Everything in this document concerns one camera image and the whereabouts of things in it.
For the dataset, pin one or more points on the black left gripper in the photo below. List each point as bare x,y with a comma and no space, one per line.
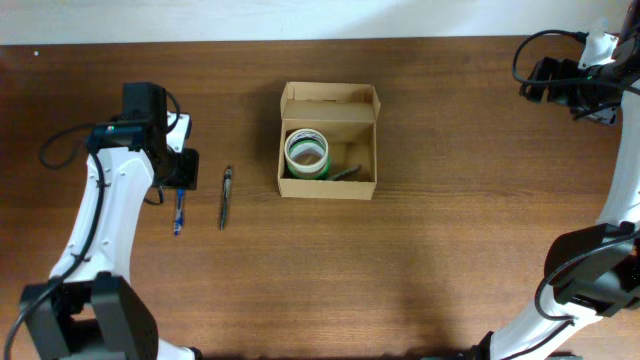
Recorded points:
185,170

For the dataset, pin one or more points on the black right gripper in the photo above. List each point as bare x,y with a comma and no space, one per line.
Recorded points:
542,80

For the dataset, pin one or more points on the black pen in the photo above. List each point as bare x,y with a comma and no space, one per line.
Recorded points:
227,183

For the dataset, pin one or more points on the blue pen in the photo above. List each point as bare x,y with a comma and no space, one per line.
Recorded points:
179,212

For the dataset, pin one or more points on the white tape roll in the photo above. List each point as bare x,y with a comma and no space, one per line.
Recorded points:
305,134

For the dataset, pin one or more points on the green tape roll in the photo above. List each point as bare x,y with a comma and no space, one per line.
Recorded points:
325,171

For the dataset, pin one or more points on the brown cardboard box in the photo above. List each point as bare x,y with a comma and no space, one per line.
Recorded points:
346,114

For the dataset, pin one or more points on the black Sharpie marker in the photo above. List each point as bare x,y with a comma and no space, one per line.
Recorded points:
344,174

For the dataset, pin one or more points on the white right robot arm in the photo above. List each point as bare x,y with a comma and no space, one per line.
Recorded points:
593,273

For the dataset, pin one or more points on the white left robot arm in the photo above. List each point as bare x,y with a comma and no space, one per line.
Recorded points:
87,309

